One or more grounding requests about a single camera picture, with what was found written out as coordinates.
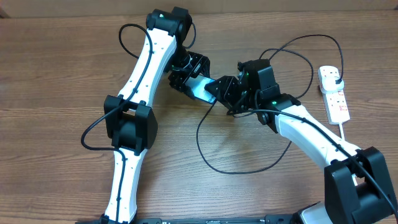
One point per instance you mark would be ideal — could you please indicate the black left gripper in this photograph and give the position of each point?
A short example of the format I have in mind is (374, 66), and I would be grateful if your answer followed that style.
(178, 80)

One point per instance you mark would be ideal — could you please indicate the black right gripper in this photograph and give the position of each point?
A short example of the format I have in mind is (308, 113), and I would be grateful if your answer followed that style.
(225, 94)

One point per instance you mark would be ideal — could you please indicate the blue Galaxy smartphone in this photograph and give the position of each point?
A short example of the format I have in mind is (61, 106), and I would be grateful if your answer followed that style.
(197, 86)

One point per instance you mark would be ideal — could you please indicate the white power strip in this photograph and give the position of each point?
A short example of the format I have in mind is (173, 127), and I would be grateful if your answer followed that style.
(335, 103)

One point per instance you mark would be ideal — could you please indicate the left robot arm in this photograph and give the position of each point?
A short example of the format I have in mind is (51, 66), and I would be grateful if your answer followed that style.
(130, 123)

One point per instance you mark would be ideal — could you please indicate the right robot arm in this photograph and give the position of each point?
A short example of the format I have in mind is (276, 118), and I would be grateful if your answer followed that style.
(358, 187)

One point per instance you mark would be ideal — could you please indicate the white charger plug adapter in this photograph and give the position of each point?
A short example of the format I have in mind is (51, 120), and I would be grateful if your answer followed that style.
(331, 84)

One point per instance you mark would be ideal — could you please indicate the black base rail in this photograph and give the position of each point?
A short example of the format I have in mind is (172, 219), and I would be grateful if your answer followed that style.
(268, 219)

